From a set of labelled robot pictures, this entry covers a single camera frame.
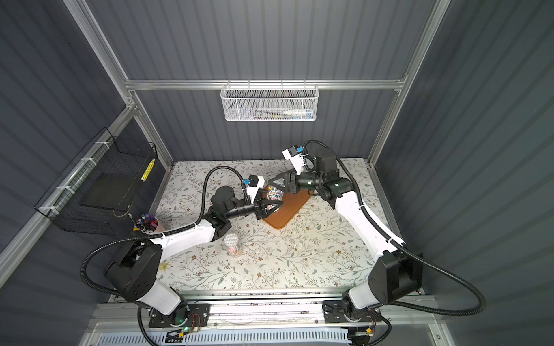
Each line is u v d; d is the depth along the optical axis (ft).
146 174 2.67
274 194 2.32
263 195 2.43
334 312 2.41
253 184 2.19
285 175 2.11
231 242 2.59
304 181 2.12
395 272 1.34
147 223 2.70
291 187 2.11
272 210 2.37
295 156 2.12
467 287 1.19
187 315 2.36
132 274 1.46
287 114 2.99
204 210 2.10
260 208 2.27
